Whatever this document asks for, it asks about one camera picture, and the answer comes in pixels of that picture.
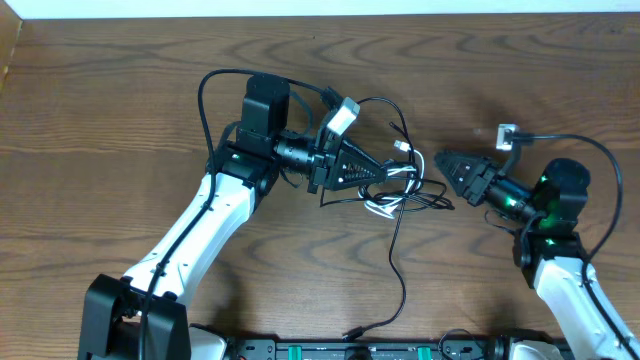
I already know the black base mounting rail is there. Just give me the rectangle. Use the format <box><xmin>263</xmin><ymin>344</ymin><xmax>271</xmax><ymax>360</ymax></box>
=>
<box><xmin>223</xmin><ymin>336</ymin><xmax>574</xmax><ymax>360</ymax></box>

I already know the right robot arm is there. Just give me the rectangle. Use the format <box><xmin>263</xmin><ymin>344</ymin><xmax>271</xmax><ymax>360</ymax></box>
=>
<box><xmin>435</xmin><ymin>151</ymin><xmax>639</xmax><ymax>359</ymax></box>

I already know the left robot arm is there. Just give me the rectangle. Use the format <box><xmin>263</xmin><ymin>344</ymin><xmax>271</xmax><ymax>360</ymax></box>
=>
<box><xmin>78</xmin><ymin>71</ymin><xmax>387</xmax><ymax>359</ymax></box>

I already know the black left camera cable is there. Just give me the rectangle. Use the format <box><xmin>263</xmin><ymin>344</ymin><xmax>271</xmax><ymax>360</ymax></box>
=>
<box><xmin>137</xmin><ymin>68</ymin><xmax>341</xmax><ymax>360</ymax></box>

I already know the black USB cable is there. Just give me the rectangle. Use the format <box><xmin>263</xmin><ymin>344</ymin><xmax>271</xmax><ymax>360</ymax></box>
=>
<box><xmin>319</xmin><ymin>96</ymin><xmax>456</xmax><ymax>342</ymax></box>

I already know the cardboard piece at edge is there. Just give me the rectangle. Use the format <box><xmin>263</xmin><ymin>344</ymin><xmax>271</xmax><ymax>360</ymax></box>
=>
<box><xmin>0</xmin><ymin>0</ymin><xmax>23</xmax><ymax>88</ymax></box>

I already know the white USB cable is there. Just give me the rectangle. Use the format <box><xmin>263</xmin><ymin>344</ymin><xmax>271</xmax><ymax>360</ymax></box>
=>
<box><xmin>363</xmin><ymin>139</ymin><xmax>426</xmax><ymax>220</ymax></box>

